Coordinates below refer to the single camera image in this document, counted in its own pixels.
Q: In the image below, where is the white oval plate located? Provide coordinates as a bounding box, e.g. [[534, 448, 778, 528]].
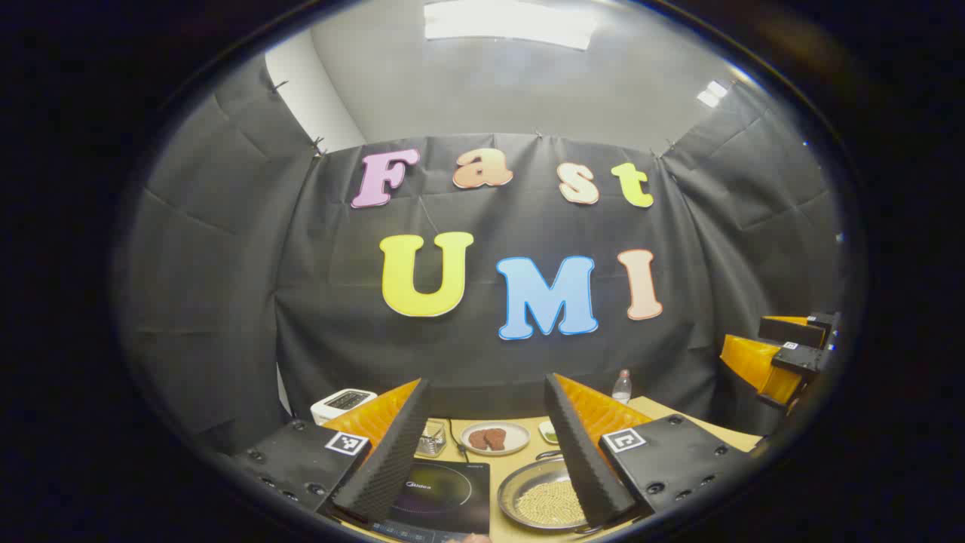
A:
[[460, 421, 531, 456]]

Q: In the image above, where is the ceiling light panel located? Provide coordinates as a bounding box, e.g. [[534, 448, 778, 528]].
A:
[[424, 0, 596, 51]]

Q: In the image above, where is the stainless steel pot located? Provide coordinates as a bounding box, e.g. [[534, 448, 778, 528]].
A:
[[497, 450, 642, 533]]

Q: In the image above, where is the pile of soybeans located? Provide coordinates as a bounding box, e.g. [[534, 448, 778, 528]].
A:
[[516, 480, 587, 527]]

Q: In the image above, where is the black backdrop cloth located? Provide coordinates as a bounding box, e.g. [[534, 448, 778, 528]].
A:
[[121, 57, 845, 453]]

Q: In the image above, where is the black induction cooktop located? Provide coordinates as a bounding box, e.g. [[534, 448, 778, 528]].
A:
[[324, 457, 492, 542]]

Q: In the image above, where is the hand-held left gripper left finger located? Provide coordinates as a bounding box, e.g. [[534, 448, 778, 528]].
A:
[[230, 377, 434, 526]]

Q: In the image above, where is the white toaster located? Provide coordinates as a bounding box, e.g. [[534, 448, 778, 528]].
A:
[[311, 388, 378, 425]]

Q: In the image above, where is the wire mesh basket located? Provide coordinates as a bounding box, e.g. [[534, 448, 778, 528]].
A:
[[416, 420, 447, 458]]

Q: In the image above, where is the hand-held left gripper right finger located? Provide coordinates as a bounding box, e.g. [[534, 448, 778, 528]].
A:
[[543, 372, 762, 530]]

